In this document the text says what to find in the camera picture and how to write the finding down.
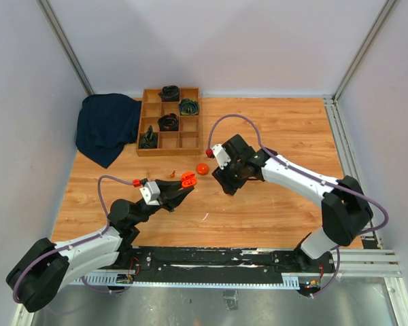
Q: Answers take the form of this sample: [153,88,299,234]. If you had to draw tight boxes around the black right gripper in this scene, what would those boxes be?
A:
[212,156,248,195]

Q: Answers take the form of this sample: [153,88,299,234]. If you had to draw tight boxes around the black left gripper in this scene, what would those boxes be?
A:
[131,179,194,225]

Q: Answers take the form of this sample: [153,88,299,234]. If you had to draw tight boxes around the orange charging case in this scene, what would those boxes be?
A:
[196,163,209,175]
[181,172,198,189]

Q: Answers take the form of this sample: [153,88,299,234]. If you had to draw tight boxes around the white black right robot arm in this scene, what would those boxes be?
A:
[206,134,373,272]

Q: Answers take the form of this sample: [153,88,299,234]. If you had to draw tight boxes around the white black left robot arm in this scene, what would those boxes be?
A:
[5,179,196,312]

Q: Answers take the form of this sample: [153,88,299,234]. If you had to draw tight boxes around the wooden compartment tray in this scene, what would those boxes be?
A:
[137,86,203,157]

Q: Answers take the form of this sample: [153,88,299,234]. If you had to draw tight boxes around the dark rolled belt lower left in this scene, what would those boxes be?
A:
[138,126,158,149]

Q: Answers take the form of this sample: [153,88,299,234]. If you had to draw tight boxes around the black rolled belt middle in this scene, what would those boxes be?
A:
[158,113,180,132]

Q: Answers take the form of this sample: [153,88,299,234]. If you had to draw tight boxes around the black rolled belt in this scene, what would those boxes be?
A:
[158,113,180,132]
[158,85,180,102]

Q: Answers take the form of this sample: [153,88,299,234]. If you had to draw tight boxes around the dark green rolled belt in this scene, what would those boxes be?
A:
[178,98,199,115]

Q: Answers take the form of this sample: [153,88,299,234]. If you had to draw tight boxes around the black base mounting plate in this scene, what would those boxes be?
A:
[106,247,335,287]

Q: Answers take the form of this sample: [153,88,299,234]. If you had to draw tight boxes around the black rolled belt top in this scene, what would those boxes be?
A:
[158,85,180,102]

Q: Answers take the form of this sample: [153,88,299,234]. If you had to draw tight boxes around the dark blue cloth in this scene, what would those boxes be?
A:
[75,93,141,168]

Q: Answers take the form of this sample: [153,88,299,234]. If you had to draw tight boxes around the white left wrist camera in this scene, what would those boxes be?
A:
[139,181,160,206]

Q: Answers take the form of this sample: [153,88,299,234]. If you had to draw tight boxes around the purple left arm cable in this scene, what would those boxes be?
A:
[12,175,140,305]

